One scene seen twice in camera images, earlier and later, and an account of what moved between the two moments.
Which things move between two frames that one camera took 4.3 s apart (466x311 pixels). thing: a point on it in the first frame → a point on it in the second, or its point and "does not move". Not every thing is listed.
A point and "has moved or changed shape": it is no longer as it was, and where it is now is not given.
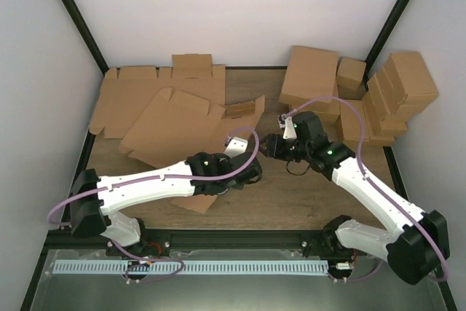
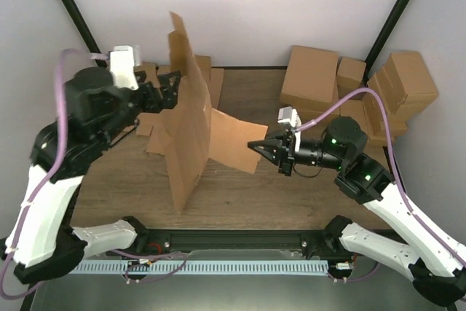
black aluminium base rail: [275, 240] does not move
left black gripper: [238, 185] → [169, 95]
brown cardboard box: [169, 130] has moved or changed shape
